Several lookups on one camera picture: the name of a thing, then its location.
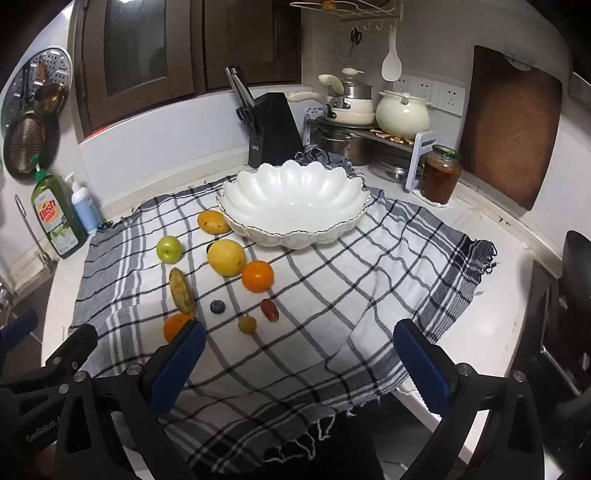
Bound blue pump bottle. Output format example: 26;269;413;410
65;172;102;236

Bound brass ladle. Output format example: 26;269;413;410
33;62;70;114

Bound steel handled knife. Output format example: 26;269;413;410
231;66;256;108
225;67;247;108

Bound dark chair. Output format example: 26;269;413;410
526;231;591;416

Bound cream pot with lid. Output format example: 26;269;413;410
375;90;435;139

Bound white rice paddle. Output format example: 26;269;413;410
381;25;402;82

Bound white wire hanging rack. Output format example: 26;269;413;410
291;0;407;31

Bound round steel steamer plate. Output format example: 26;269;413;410
0;46;75;139

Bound brown wooden cutting board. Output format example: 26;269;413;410
457;45;564;212

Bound cream frying pan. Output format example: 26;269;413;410
286;91;377;126

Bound wooden bead trivet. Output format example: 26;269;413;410
369;128;416;144

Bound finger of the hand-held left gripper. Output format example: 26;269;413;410
42;324;99;374
0;310;39;346

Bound yellow mango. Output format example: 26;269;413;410
197;210;232;236

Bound round mesh strainer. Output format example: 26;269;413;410
4;111;61;181

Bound white coaster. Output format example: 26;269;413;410
416;189;455;209

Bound steel pot lids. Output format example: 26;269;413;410
369;152;411;183

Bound yellow fruit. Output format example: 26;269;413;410
168;268;196;313

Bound black handled scissors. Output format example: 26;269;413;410
236;107;260;138

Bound green dish soap bottle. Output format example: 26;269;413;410
30;154;88;260

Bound steel stockpot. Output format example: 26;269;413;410
316;124;377;167

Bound grey checked cloth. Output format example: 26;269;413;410
69;149;499;462

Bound hanging wire trivet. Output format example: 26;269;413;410
335;34;356;65

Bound steel pot with glass lid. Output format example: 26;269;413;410
342;68;374;100

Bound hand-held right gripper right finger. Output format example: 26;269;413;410
392;318;546;480

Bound green apple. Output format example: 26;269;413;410
156;235;183;265

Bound white scalloped bowl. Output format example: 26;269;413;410
216;159;371;250

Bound yellow lemon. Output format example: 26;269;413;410
207;239;247;278

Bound black knife block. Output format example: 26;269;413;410
248;92;305;169

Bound orange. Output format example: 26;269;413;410
163;313;195;343
242;260;275;294

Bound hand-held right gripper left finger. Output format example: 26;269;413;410
55;318;207;480

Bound steel kitchen shelf rack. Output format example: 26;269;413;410
307;108;437;192

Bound glass jar with green lid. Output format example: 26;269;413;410
419;144;462;205

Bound dark brown window frame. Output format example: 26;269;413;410
67;0;303;144

